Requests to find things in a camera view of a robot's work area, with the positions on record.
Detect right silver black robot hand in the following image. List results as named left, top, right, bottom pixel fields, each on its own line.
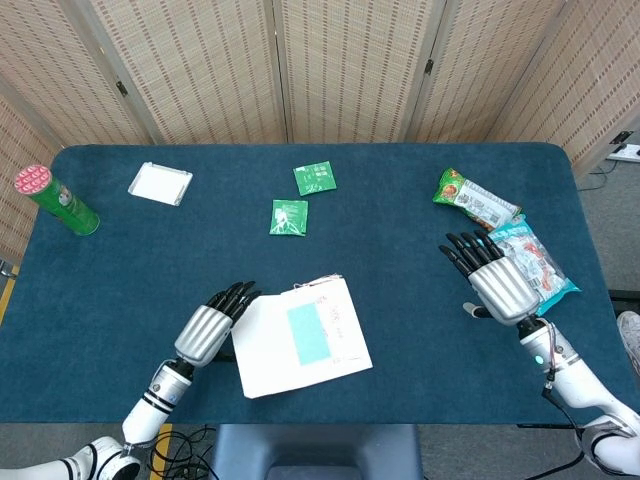
left=438, top=230, right=540, bottom=327

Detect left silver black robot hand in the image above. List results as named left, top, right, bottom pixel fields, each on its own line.
left=173, top=281, right=264, bottom=366

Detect white notebook with orange spine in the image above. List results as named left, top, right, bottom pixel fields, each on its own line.
left=230, top=273, right=374, bottom=400

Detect teal and white tasselled bookmark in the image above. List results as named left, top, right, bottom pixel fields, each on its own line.
left=285, top=299, right=334, bottom=369

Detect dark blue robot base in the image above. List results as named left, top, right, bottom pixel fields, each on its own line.
left=207, top=423, right=424, bottom=480

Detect clear bag with teal edges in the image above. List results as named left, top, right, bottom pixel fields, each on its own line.
left=487, top=214, right=582, bottom=317

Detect dark blue table cloth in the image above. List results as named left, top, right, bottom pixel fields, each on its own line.
left=2, top=142, right=632, bottom=426

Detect green snack packet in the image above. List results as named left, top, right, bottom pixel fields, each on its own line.
left=432, top=167, right=523, bottom=232

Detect white sneaker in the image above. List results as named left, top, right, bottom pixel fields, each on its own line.
left=615, top=310, right=640, bottom=376

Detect green sachet with leaf print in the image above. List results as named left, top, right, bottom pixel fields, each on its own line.
left=268, top=199, right=310, bottom=237

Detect white square plastic tray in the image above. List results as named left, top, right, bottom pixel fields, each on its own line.
left=127, top=161, right=194, bottom=207

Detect white power strip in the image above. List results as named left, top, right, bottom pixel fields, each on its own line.
left=605, top=143, right=640, bottom=164

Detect green sachet with white text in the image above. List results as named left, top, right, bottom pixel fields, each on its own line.
left=292, top=160, right=338, bottom=197

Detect woven bamboo folding screen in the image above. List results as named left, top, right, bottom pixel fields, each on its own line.
left=0, top=0, right=640, bottom=266

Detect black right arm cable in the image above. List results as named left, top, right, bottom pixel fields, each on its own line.
left=541, top=382, right=589, bottom=451

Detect black floor cables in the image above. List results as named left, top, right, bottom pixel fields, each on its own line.
left=144, top=424, right=219, bottom=480

